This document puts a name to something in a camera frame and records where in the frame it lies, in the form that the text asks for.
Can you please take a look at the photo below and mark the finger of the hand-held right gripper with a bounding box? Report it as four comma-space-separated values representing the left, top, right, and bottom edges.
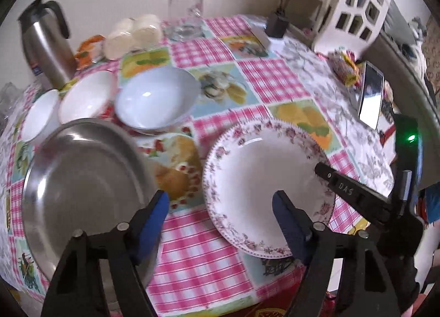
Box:
315, 162, 393, 225

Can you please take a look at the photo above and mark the colourful snack packet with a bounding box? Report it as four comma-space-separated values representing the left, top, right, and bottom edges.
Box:
328, 49, 365, 87

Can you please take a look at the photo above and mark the clear glass mug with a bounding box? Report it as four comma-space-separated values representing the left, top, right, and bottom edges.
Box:
167, 0, 206, 42

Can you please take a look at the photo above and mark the stainless steel thermos jug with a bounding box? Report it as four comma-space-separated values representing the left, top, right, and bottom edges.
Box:
17, 0, 78, 89

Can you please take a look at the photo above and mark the red rimmed white bowl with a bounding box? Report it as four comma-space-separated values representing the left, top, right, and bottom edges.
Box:
58, 70, 119, 124

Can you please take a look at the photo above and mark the white power strip with adapter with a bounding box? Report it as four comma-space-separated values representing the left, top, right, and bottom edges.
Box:
247, 26, 272, 48

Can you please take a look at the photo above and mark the large white bowl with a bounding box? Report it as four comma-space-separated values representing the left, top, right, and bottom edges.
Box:
114, 65, 200, 134

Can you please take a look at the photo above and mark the pink checked tablecloth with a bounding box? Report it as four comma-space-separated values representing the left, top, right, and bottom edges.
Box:
0, 15, 396, 317

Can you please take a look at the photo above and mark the orange snack packet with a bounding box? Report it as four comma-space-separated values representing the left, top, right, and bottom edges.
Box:
76, 34, 105, 70

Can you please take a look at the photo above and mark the black smartphone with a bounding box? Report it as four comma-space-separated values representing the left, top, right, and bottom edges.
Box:
357, 61, 384, 130

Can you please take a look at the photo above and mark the small clear glass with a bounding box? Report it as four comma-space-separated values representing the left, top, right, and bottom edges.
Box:
0, 83, 21, 125

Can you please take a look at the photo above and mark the stainless steel plate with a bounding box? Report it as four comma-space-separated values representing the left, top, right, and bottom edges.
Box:
22, 118, 159, 288

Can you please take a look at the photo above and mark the plastic bag of white cups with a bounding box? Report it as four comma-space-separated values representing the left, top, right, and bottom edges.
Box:
103, 14, 164, 60

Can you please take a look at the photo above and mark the black power adapter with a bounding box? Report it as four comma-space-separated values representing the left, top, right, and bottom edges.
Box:
266, 10, 288, 38

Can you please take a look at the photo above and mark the grey upholstered seat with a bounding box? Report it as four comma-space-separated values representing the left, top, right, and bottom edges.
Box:
362, 0, 439, 125

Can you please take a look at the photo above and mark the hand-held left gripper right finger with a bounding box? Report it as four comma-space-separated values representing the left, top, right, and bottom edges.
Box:
272, 190, 401, 317

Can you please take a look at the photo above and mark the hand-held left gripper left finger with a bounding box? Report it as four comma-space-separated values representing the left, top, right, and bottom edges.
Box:
41, 190, 171, 317

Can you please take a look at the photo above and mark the white floral tablecloth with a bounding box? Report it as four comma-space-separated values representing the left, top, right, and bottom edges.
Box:
268, 33, 396, 194

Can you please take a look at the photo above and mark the small white bowl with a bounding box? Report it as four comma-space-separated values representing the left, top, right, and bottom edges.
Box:
21, 89, 62, 142

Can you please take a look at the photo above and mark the floral rimmed white plate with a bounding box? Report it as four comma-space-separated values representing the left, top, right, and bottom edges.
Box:
202, 118, 337, 258

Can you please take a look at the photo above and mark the white lattice organizer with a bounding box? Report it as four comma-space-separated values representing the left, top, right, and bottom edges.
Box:
312, 0, 391, 60

